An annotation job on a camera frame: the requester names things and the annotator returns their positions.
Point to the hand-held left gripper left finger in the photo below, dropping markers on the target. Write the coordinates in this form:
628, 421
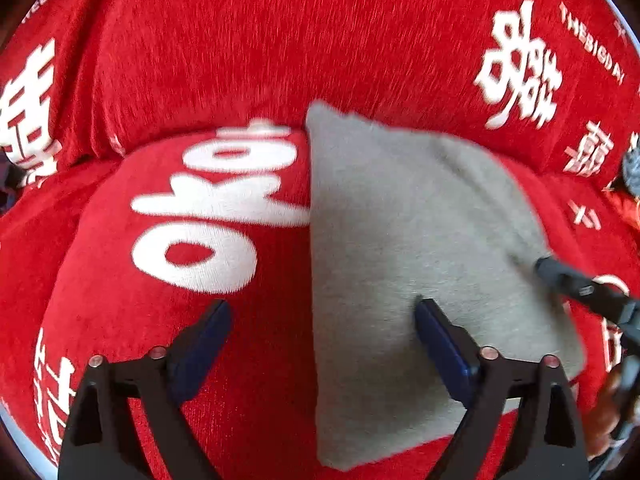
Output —
200, 355

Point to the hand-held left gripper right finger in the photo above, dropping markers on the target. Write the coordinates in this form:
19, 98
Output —
447, 355

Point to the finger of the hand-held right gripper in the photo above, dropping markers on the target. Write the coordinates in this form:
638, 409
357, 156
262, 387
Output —
580, 285

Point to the grey knit sweater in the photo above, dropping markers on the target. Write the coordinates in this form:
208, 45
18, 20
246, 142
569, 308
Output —
400, 260

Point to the person's right hand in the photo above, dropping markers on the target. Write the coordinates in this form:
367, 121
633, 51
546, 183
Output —
607, 410

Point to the grey blue cloth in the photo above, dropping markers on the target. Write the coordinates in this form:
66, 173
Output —
632, 162

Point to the dark plaid cloth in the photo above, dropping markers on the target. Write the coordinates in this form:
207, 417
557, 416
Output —
9, 185

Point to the red printed blanket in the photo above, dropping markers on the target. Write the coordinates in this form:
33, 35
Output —
200, 85

